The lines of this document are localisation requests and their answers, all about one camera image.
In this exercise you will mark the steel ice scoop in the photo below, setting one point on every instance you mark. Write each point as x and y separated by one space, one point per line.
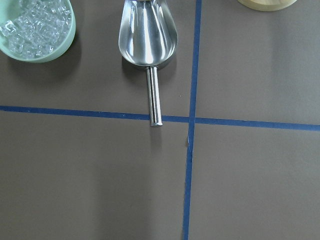
148 39

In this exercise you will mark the green bowl of ice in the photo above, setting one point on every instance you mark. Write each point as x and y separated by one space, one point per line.
36 31

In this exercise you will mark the round wooden stand base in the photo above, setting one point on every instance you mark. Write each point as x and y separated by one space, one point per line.
267 5

